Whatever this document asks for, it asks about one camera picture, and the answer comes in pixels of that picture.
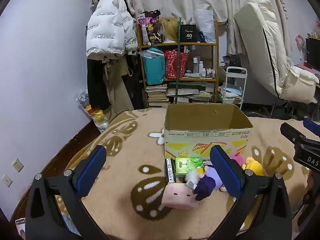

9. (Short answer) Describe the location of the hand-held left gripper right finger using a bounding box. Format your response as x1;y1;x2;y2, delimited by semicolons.
209;145;293;240

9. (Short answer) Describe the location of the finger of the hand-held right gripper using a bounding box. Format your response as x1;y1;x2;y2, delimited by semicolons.
280;122;307;143
302;119;320;133

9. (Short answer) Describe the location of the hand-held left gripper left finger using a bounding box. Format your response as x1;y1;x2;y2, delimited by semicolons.
25;144;108;240

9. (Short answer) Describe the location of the pink bear plush toy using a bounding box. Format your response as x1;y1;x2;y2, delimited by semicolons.
230;154;245;167

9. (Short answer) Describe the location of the purple plush doll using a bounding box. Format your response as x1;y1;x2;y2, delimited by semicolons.
194;165;226;201

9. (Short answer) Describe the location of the yellow plush toy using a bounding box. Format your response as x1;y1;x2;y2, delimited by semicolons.
241;157;264;177

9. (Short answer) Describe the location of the white fluffy plush toy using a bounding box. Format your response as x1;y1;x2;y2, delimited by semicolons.
185;168;204;183

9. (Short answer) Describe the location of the printed cardboard box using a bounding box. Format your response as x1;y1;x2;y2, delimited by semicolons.
164;103;254;161

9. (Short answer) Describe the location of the pink square plush toy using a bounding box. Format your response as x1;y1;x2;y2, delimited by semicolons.
161;182;199;210

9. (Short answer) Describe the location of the green tissue pack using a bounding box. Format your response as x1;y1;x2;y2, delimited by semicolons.
174;157;203;177

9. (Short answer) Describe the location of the black flat box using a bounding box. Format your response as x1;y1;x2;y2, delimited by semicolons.
164;158;177;183

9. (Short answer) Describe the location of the plastic bag of toys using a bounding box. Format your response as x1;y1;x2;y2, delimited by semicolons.
75;87;110;132

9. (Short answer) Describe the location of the white trolley cart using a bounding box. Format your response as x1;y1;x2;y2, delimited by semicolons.
218;66;248;109

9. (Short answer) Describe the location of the black monitor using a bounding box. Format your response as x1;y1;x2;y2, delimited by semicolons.
305;37;320;68

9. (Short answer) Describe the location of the beige coat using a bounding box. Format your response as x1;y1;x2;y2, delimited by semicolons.
102;60;135;120

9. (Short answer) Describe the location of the stack of books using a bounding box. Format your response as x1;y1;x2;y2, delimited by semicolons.
166;87;214;103
146;84;168;107

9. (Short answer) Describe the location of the black coat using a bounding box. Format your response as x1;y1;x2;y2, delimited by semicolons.
87;59;112;110

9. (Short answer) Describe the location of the black hanging garment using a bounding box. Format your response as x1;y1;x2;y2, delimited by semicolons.
125;52;148;110

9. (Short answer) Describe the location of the group of white bottles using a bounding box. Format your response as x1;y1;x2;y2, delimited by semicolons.
192;57;216;78

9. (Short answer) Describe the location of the red patterned gift bag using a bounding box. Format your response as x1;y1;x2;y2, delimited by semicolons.
164;50;190;80

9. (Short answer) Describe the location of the green thin pole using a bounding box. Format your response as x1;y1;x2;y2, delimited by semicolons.
175;17;182;104

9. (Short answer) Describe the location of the teal shopping bag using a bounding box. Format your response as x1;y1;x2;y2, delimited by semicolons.
141;47;166;85

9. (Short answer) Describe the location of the wooden shelf rack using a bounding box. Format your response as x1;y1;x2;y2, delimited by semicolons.
136;20;219;105

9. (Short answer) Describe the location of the clear plastic bag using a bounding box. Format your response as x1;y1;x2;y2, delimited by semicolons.
194;9;216;43

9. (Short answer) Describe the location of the white puffer jacket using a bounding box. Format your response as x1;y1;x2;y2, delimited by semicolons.
86;0;138;60

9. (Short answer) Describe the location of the black palette box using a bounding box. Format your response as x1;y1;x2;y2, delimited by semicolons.
180;24;198;43

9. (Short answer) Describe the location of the pink and black printed bag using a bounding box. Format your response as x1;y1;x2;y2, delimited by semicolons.
137;10;163;46

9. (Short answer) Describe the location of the blonde wig head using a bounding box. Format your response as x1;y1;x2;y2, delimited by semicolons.
158;17;181;44

